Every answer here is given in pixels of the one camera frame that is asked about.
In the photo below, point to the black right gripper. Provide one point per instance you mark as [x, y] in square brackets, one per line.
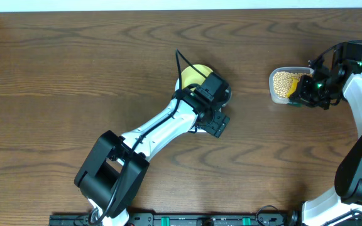
[301, 95]

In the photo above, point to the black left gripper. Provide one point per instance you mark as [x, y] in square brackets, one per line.
[216, 124]

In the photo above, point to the yellow plastic scoop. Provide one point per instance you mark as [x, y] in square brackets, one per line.
[293, 87]

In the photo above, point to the yellow plastic bowl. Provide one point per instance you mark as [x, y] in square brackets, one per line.
[190, 76]

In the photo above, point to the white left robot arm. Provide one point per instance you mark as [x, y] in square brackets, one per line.
[113, 172]

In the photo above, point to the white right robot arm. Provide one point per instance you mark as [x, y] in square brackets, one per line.
[343, 81]

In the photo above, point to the white digital kitchen scale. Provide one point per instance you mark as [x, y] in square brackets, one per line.
[213, 94]

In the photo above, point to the clear plastic soybean container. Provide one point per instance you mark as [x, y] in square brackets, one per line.
[281, 81]

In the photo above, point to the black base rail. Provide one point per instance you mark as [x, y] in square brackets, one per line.
[151, 219]

